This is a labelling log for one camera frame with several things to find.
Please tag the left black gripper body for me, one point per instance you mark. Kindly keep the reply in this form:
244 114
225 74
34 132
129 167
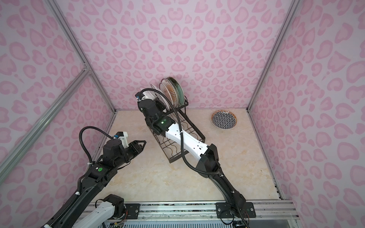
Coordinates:
132 147

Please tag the black wire dish rack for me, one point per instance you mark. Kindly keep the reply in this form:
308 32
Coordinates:
173 130

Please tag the white plate blue clover outline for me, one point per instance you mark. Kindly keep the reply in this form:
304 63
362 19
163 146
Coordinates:
158 94

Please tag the teal plate with flower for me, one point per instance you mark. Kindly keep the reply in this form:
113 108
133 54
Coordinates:
179 91

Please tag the large orange sunburst plate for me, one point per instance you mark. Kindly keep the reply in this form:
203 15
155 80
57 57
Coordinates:
169 90

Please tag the navy geometric pattern plate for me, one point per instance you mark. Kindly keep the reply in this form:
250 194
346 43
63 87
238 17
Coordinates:
224 119

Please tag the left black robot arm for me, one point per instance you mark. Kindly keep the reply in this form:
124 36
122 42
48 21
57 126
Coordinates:
95 180

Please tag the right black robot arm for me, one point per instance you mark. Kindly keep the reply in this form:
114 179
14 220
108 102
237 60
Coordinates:
209 167

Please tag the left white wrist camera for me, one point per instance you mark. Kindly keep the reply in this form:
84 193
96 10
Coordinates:
122 136

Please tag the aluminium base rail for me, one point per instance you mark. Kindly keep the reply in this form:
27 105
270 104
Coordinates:
207 214

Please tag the right aluminium corner post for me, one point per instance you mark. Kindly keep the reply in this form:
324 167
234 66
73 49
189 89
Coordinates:
282 33

